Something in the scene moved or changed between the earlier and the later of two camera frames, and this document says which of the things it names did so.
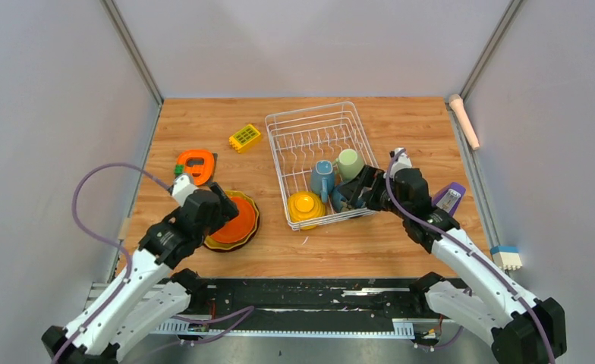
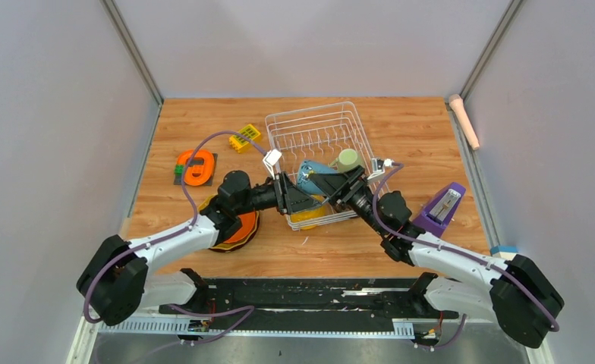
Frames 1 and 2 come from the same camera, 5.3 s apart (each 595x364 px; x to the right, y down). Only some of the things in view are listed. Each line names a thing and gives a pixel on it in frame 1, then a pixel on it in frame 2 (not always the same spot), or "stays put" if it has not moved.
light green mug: (349, 164) stays put
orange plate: (239, 227) stays put
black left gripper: (225, 206) → (284, 186)
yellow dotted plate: (231, 247) stays put
